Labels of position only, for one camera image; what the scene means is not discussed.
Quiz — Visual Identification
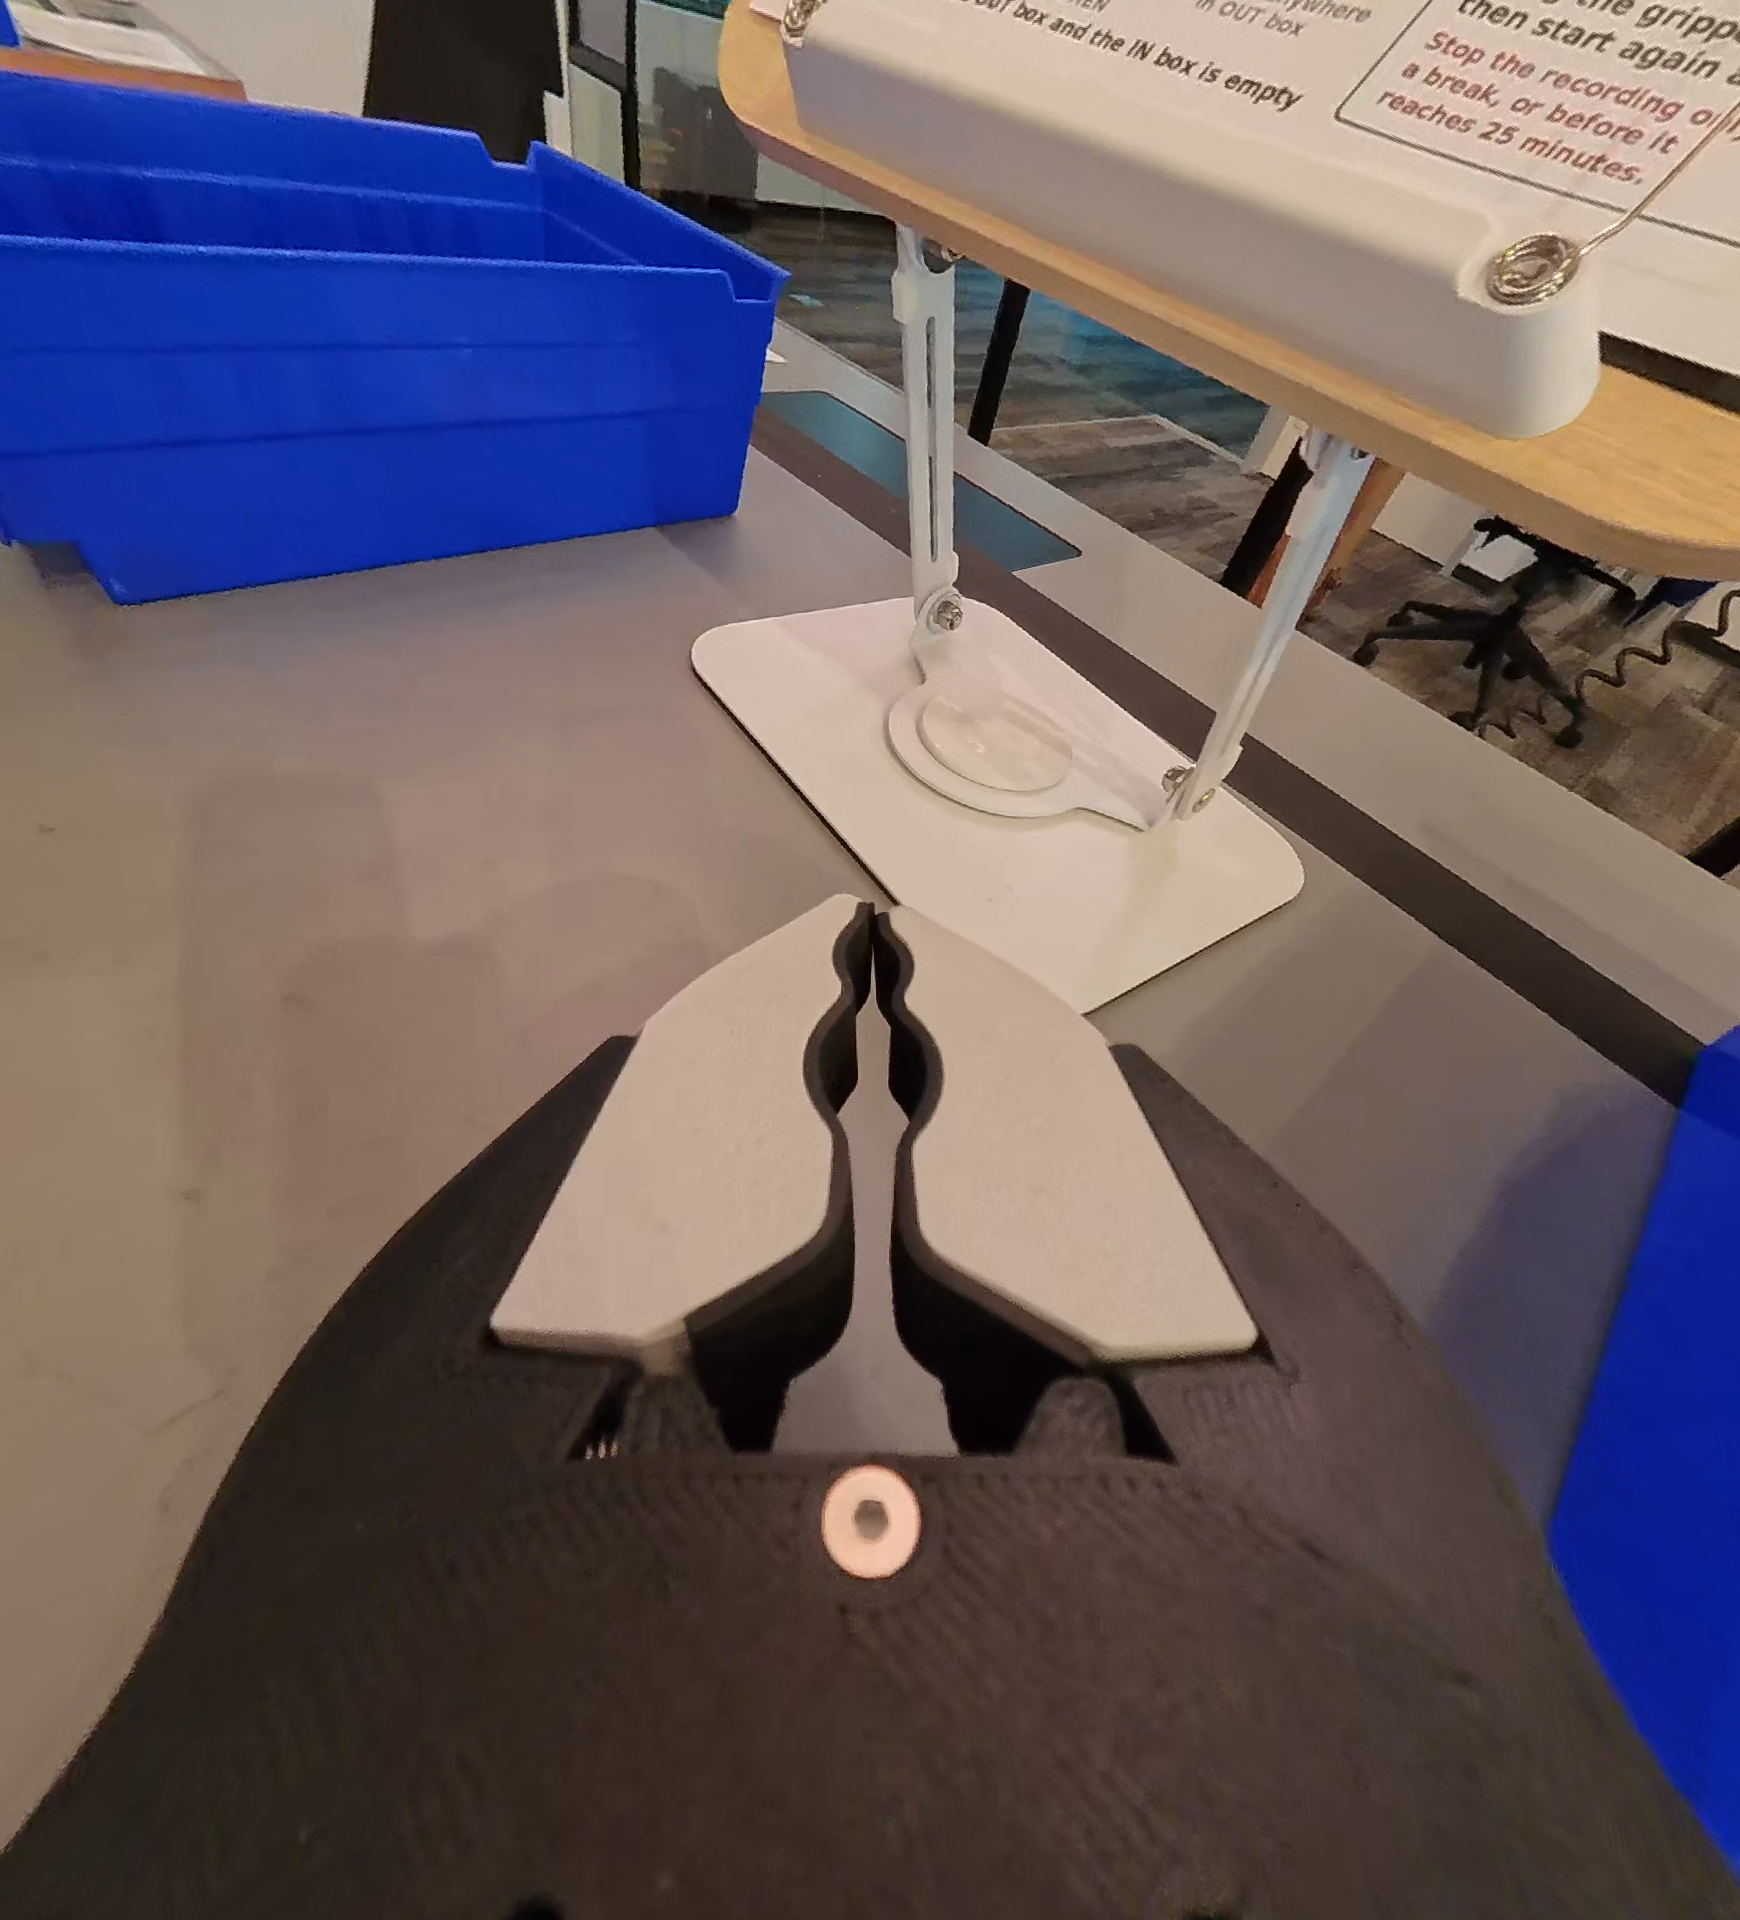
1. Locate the black office chair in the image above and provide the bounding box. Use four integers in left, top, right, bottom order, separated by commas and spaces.
1357, 516, 1638, 749

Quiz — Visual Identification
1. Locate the printed instruction sheet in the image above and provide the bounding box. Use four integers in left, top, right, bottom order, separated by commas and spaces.
946, 0, 1740, 379

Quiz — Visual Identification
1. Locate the black cloth cover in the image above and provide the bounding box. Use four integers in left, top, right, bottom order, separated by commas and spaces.
358, 0, 566, 166

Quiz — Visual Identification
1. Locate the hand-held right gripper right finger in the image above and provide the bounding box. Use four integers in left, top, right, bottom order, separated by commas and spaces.
872, 906, 1261, 1454

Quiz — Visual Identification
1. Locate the white document stand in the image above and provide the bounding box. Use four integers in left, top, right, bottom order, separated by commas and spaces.
690, 0, 1740, 1015

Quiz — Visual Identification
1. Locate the black coiled cable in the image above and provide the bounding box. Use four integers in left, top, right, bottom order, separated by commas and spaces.
1636, 576, 1740, 679

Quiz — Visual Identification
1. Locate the blue plastic bin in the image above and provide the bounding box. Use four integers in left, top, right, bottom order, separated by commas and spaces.
1549, 967, 1740, 1920
0, 56, 790, 607

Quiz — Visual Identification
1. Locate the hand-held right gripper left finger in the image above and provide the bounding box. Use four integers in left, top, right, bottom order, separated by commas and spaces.
485, 896, 875, 1454

